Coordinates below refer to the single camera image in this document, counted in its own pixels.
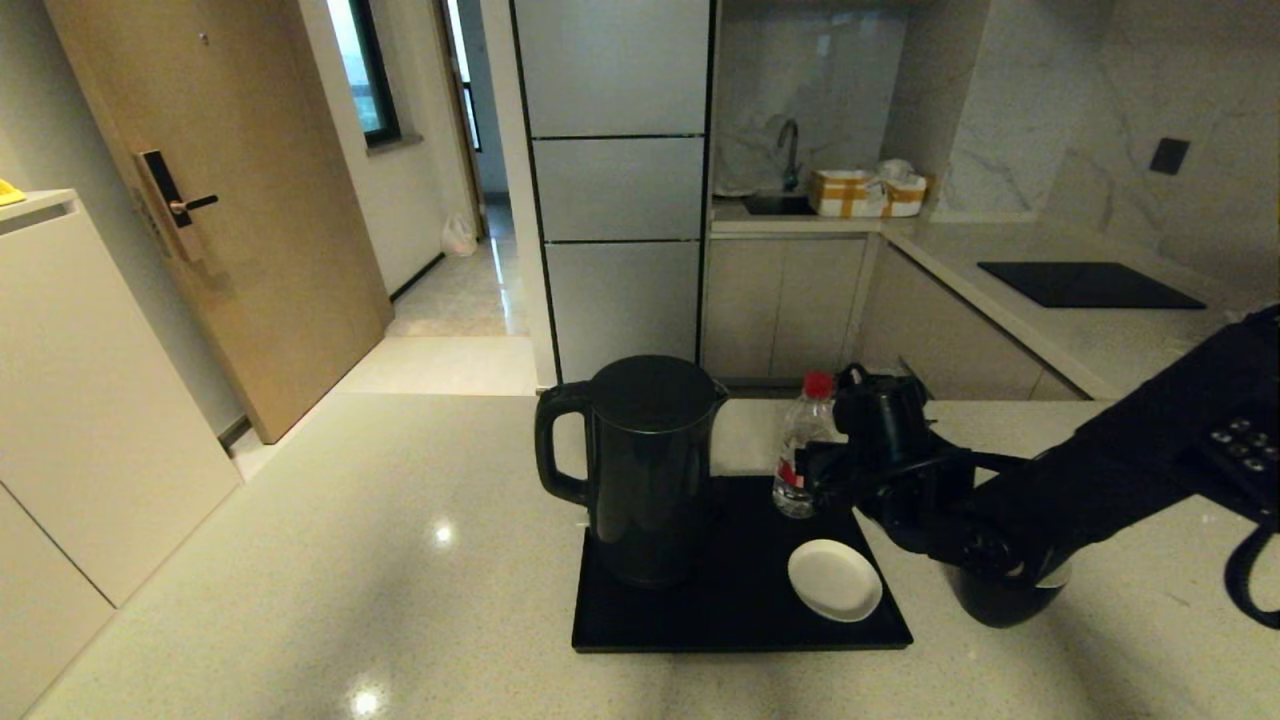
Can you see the dark-framed window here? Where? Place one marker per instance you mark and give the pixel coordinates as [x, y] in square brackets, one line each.
[372, 68]

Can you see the dark kitchen faucet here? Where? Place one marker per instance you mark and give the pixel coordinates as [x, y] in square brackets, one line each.
[793, 162]

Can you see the beige kitchen base cabinets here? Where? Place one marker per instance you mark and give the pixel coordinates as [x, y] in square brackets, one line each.
[780, 308]

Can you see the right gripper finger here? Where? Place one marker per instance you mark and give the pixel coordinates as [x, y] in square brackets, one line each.
[815, 452]
[815, 482]

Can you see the clear bottle red cap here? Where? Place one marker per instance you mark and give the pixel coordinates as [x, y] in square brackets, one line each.
[803, 420]

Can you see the white saucer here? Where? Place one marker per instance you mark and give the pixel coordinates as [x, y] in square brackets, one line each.
[835, 580]

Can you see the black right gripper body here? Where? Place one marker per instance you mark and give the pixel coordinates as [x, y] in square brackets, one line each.
[855, 475]

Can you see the kitchen sink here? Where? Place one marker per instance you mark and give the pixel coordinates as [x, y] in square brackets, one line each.
[775, 205]

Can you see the dark wall socket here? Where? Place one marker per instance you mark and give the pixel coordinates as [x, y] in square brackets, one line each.
[1168, 156]

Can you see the white side cabinet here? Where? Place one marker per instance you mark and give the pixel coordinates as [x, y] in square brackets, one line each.
[90, 400]

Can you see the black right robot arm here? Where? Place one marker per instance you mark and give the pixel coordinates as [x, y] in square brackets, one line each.
[1100, 470]

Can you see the yellow checked cloth box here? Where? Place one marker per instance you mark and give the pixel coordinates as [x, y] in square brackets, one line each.
[840, 195]
[905, 195]

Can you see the black induction cooktop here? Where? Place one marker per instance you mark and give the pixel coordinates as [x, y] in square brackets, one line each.
[1087, 285]

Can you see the black cup white inside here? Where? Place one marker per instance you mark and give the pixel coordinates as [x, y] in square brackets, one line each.
[1000, 608]

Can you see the black rectangular tray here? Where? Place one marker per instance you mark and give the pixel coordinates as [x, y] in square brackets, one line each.
[720, 610]

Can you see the tall grey refrigerator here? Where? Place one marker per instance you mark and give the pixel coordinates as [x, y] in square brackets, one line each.
[620, 188]

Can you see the black electric kettle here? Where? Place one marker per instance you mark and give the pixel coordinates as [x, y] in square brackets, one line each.
[645, 468]

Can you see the white plastic bag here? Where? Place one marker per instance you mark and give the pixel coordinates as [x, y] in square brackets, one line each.
[459, 238]

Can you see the light wooden door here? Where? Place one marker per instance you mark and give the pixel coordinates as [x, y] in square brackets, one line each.
[260, 248]

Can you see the small yellow object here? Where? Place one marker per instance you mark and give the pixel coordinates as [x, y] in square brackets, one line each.
[8, 192]

